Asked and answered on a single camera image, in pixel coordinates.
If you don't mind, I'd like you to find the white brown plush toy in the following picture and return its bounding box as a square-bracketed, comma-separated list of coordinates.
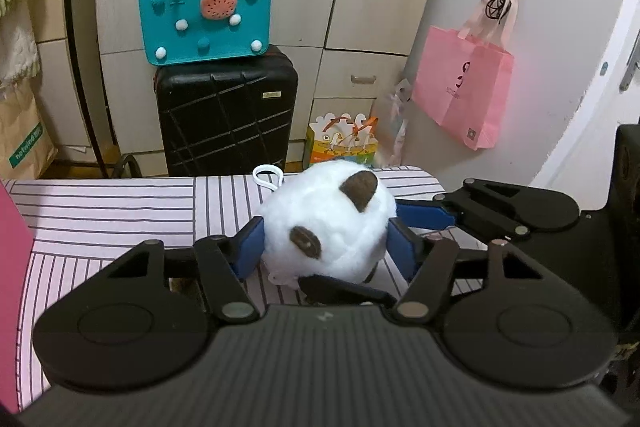
[257, 159, 397, 289]

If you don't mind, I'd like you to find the white wardrobe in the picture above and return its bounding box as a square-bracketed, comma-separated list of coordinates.
[29, 0, 426, 176]

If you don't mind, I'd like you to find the teal felt handbag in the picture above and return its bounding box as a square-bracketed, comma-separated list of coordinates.
[138, 0, 271, 67]

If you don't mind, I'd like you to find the pink cardboard box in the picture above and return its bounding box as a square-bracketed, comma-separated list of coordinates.
[0, 184, 34, 413]

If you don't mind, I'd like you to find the pink paper bag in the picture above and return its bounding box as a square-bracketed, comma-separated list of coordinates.
[412, 0, 518, 150]

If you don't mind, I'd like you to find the colourful gift bag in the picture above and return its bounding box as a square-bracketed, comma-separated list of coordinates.
[303, 113, 378, 168]

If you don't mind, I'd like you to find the striped pink tablecloth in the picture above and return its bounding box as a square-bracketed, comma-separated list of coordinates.
[0, 164, 490, 413]

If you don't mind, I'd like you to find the brown paper bag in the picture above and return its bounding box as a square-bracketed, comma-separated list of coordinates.
[0, 79, 58, 180]

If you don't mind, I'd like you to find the black suitcase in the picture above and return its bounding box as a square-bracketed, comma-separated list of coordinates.
[154, 46, 298, 176]

